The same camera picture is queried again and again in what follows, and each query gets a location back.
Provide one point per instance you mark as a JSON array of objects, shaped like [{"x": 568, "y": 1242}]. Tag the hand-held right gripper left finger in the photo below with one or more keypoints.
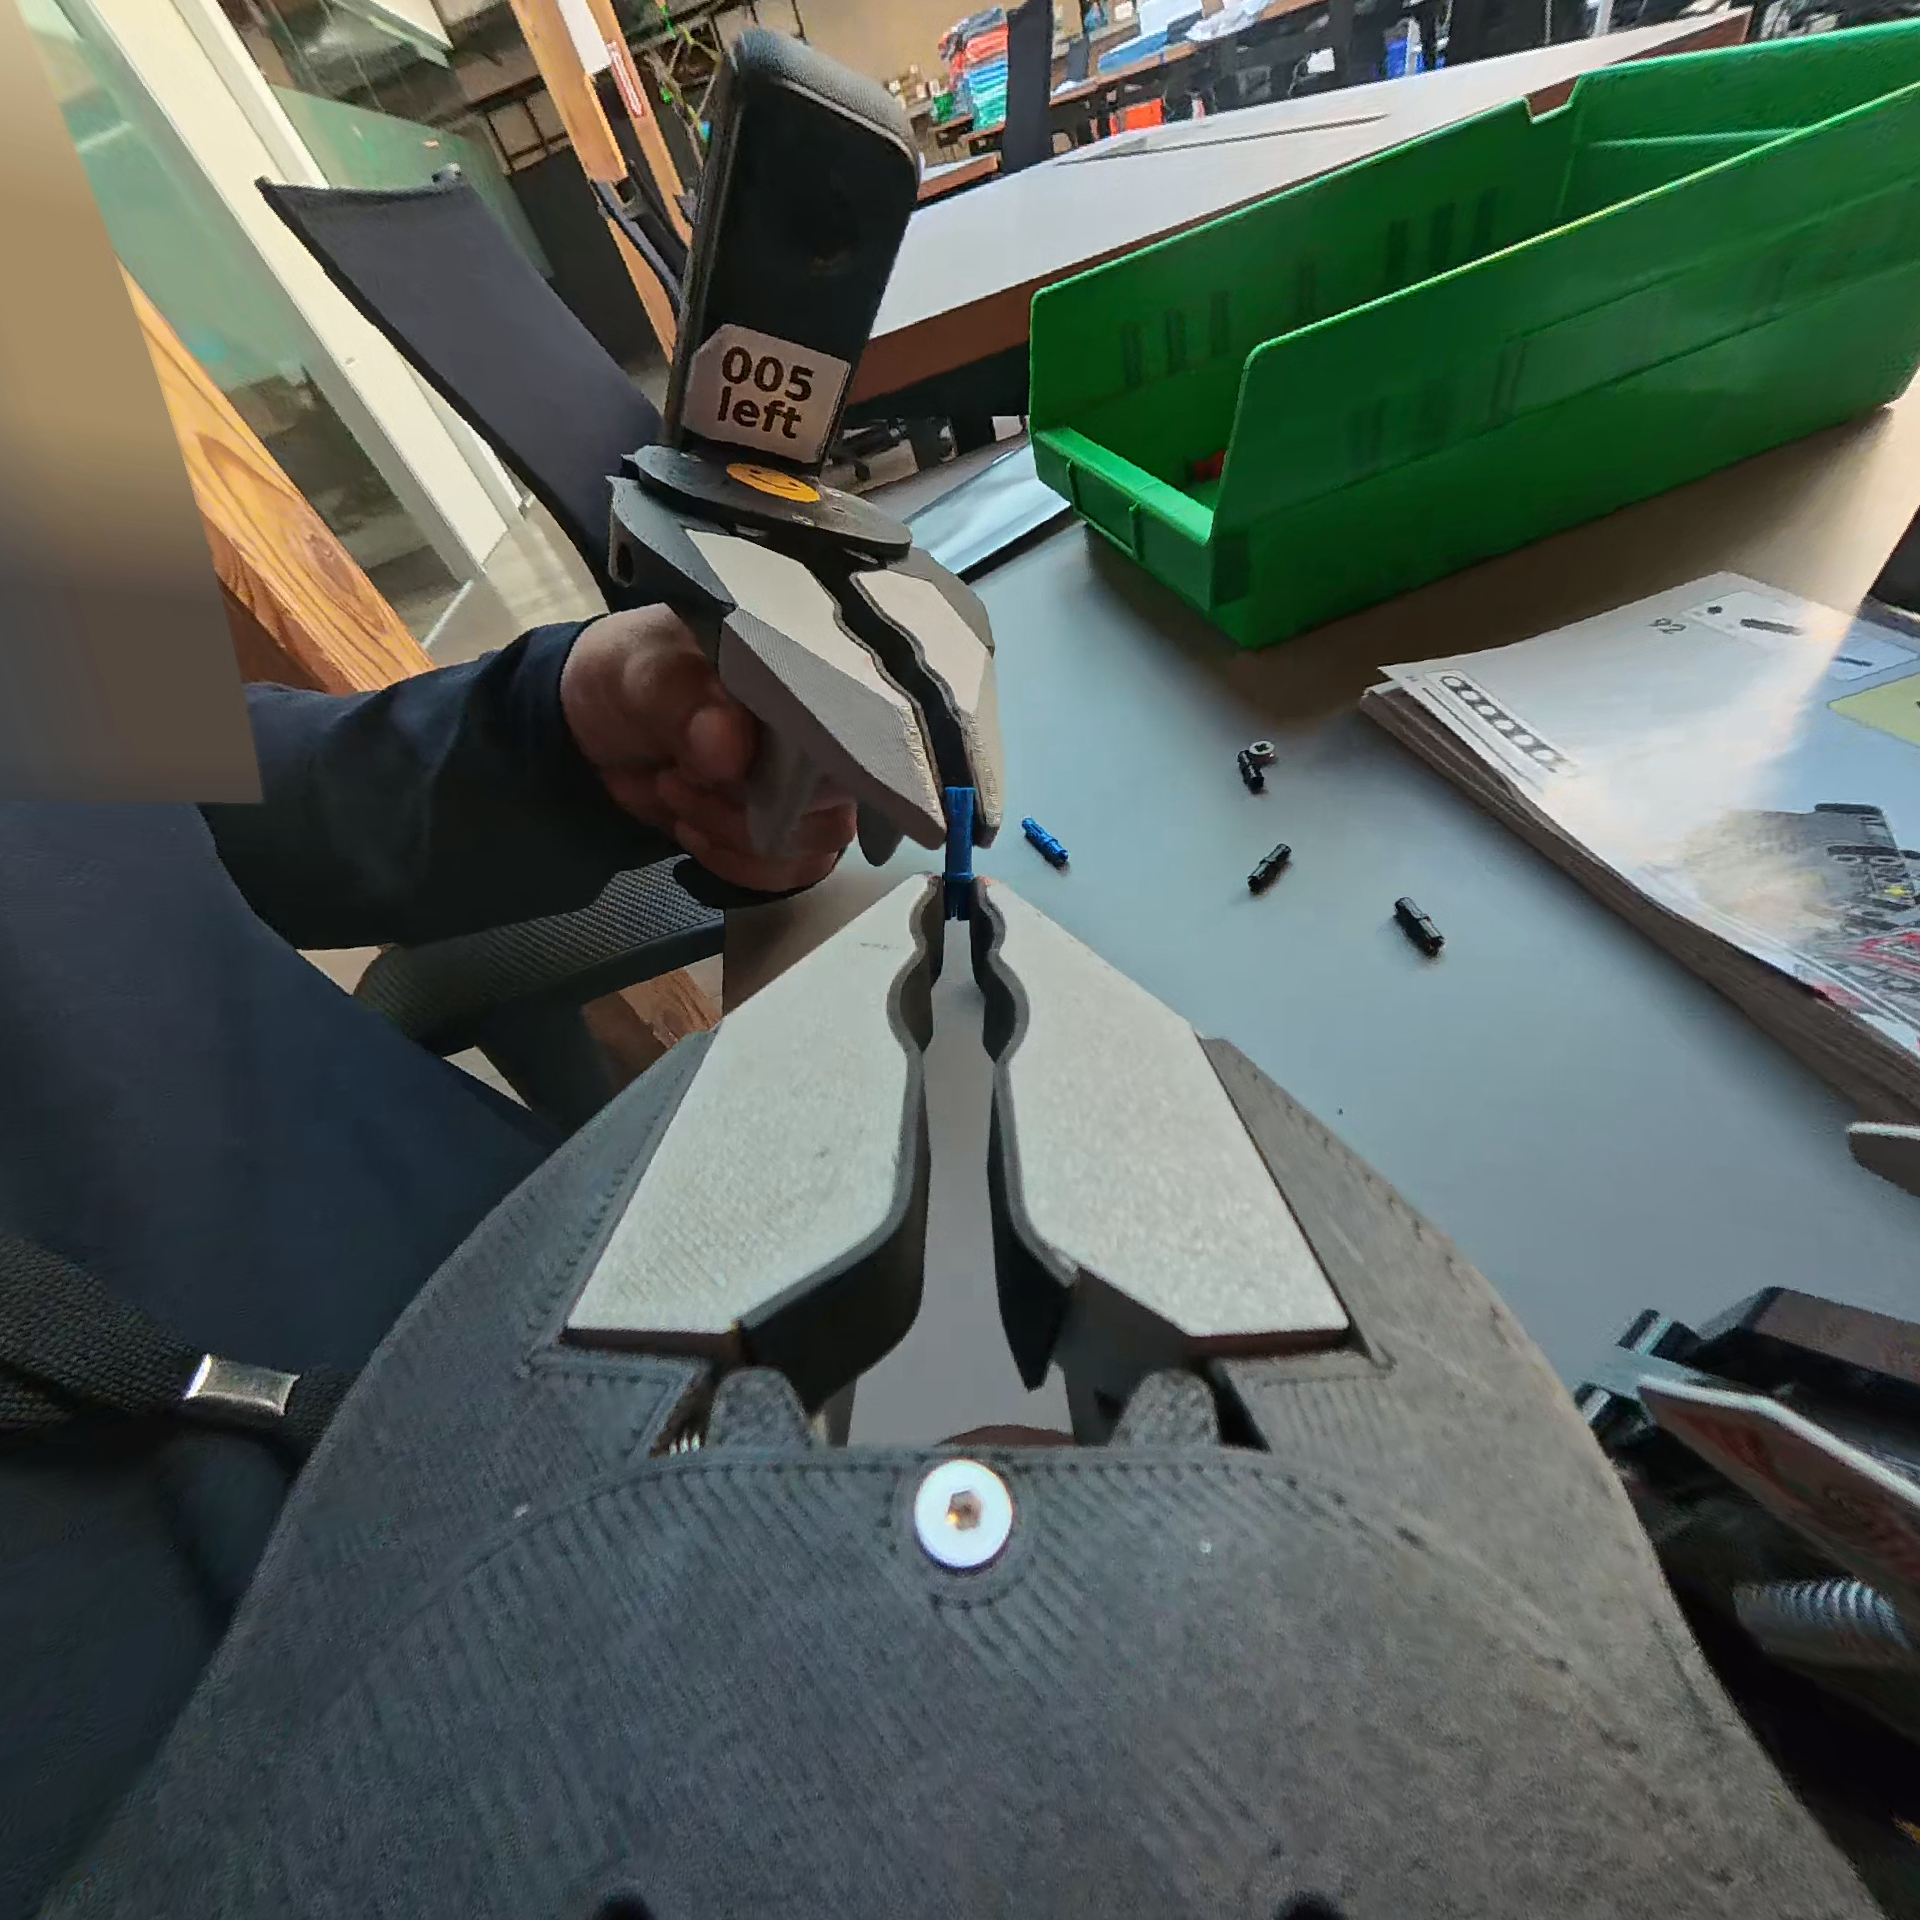
[{"x": 751, "y": 1172}]

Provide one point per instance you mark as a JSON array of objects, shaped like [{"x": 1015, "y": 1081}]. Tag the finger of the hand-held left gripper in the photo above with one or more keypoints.
[
  {"x": 809, "y": 676},
  {"x": 954, "y": 646}
]

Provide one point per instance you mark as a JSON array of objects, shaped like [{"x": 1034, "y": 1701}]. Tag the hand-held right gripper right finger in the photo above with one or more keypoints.
[{"x": 1155, "y": 1186}]

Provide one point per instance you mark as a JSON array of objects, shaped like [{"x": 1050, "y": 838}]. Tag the blue lego pin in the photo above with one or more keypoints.
[
  {"x": 955, "y": 850},
  {"x": 1045, "y": 843}
]

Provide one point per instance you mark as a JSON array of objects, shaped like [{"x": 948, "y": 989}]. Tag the person's left forearm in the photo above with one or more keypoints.
[{"x": 421, "y": 781}]

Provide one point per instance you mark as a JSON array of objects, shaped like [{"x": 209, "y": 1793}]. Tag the lego instruction booklet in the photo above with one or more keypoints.
[{"x": 1650, "y": 722}]

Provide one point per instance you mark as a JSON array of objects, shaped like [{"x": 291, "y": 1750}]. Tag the person's left hand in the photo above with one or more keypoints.
[{"x": 661, "y": 735}]

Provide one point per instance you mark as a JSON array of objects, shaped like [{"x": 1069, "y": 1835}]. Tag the person's dark clothed torso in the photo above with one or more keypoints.
[{"x": 225, "y": 1081}]

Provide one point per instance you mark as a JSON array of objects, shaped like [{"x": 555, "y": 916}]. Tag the green plastic bin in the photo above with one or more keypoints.
[{"x": 1499, "y": 451}]

